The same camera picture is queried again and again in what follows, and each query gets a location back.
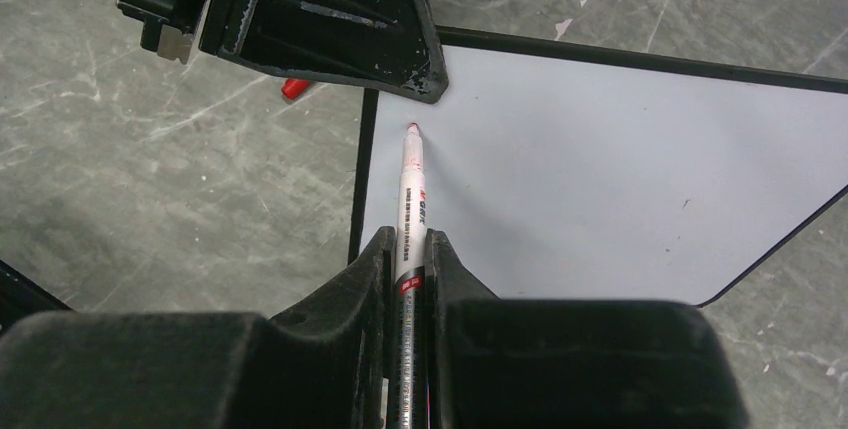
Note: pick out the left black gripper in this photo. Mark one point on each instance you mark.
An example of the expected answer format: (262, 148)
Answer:
(386, 45)

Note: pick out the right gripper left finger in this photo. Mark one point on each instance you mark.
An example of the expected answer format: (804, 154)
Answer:
(317, 364)

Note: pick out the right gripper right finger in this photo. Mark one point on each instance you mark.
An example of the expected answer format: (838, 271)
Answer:
(522, 363)

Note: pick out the red marker cap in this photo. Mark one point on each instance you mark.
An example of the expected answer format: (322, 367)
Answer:
(293, 88)

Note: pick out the white red marker pen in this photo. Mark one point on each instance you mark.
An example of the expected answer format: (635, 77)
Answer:
(407, 388)

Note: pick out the black framed whiteboard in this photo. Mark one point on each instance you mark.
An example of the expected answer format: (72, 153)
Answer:
(566, 171)

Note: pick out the black base frame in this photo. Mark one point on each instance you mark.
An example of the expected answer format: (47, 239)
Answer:
(21, 297)

